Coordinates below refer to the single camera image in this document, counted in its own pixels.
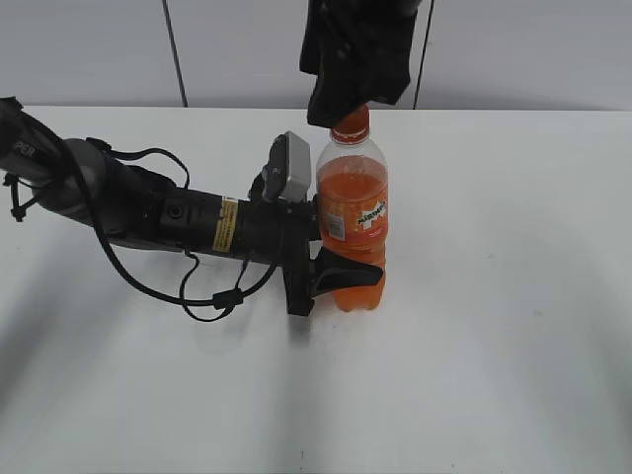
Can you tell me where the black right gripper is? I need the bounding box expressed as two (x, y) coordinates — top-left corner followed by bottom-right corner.
(299, 1), (420, 128)

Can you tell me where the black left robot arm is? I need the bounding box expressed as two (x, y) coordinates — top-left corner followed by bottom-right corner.
(1, 97), (383, 316)

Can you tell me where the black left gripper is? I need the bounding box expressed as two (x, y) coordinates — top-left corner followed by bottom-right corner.
(232, 194), (384, 316)

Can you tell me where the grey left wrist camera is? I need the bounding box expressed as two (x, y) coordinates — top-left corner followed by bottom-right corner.
(249, 131), (312, 203)

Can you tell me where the orange bottle cap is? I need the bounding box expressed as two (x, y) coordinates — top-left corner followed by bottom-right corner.
(330, 104), (370, 145)

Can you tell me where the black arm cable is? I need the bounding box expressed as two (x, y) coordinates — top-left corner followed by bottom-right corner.
(58, 140), (278, 322)

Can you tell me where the orange Mirinda soda bottle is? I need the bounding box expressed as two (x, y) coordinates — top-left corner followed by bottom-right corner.
(314, 128), (390, 314)

